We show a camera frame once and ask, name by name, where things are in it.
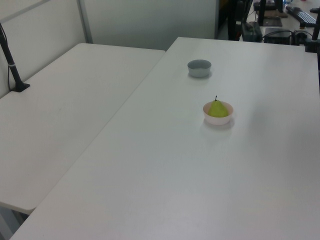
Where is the pink plastic bowl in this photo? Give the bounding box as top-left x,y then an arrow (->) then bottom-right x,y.
202,100 -> 234,126

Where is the green pear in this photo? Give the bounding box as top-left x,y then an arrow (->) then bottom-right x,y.
208,95 -> 230,118

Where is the black keyboard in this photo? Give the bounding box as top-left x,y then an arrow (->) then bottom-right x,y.
285,6 -> 317,25

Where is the black box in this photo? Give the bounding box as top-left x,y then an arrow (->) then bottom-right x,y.
263,27 -> 293,45

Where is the dark tool case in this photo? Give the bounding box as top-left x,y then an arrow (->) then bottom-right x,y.
241,21 -> 264,42

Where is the black clamp camera stand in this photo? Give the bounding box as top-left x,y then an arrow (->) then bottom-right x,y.
303,8 -> 320,53

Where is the black monitor stand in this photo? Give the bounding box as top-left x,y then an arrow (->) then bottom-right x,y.
257,0 -> 284,27

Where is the black pole stand with base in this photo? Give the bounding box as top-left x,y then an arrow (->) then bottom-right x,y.
0,22 -> 31,94

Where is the grey aluminium partition post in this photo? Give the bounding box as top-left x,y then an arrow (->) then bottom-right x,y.
76,0 -> 94,45

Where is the grey plastic bowl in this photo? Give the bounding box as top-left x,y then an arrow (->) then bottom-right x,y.
187,59 -> 212,78

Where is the black vertical stand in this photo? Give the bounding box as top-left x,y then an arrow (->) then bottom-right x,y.
226,0 -> 251,41

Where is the white side table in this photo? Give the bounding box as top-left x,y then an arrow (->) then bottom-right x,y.
0,42 -> 167,215

